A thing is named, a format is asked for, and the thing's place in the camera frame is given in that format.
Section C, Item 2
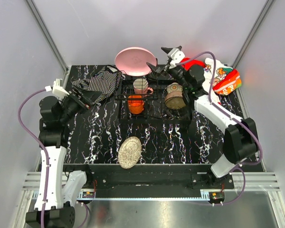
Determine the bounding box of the pink round plate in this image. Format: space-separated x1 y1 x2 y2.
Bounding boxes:
114 47 157 76

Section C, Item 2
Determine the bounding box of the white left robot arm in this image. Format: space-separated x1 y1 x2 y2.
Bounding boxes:
25 85 102 228

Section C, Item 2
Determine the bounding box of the orange plastic cup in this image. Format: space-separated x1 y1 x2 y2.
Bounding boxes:
128 95 144 114

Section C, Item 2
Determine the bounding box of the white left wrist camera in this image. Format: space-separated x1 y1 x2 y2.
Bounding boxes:
52 78 69 99

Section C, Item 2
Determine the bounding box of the black white striped cloth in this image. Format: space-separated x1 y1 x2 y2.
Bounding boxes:
72 65 121 103

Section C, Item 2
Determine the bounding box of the white red cartoon garment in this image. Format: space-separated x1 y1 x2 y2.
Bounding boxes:
182 57 242 104

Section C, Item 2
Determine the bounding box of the pink ceramic mug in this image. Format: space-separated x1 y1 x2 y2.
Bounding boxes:
133 78 153 97

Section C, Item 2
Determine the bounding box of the black metal dish rack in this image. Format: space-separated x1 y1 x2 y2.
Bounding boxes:
114 73 192 125

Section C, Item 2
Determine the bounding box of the beige speckled bowl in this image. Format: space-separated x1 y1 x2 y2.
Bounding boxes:
165 91 186 109

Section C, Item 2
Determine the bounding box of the flower-shaped patterned dish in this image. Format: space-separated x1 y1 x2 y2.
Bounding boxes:
166 83 183 94

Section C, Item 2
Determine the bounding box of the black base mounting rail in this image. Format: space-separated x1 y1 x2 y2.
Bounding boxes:
66 163 236 199

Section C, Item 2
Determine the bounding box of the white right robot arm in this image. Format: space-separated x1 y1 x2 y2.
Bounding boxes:
147 46 263 188

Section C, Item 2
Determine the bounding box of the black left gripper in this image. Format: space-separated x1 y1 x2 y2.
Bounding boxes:
59 84 103 124

